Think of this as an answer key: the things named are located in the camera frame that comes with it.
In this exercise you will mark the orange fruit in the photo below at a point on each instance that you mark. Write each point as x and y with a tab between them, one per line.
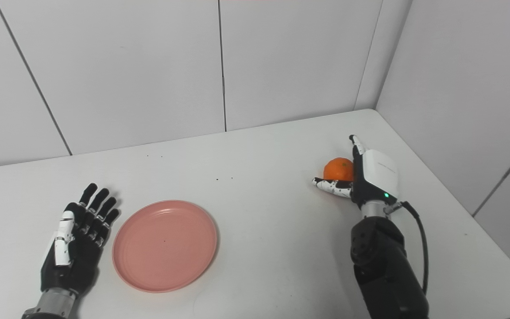
338	169

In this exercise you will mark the pink round plate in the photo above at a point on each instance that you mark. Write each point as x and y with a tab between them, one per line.
164	246

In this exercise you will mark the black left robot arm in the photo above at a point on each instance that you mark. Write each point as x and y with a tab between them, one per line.
53	305

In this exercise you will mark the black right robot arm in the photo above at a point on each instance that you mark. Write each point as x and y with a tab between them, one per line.
383	266

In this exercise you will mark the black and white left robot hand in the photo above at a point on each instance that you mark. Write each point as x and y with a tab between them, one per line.
80	257

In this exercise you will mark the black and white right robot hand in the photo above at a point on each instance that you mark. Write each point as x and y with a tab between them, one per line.
376	175

